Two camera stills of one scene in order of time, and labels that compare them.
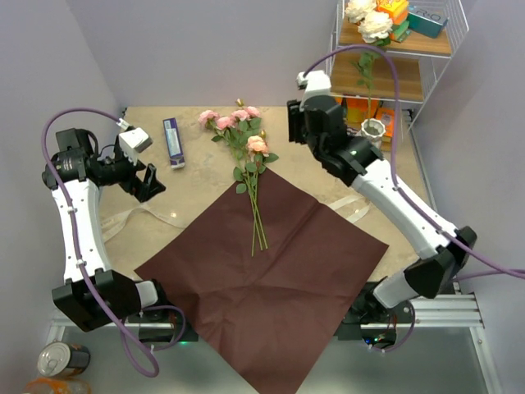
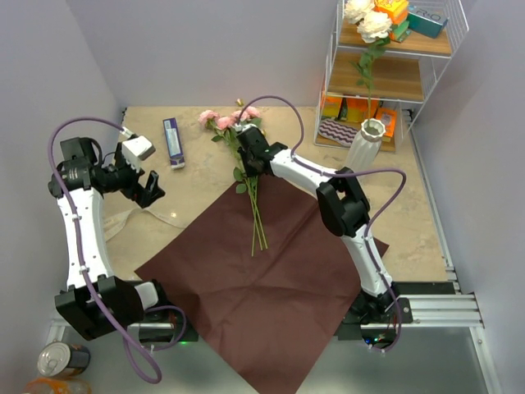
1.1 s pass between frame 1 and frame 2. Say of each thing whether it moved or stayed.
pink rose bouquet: stayed
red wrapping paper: stayed
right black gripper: moved
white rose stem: stayed
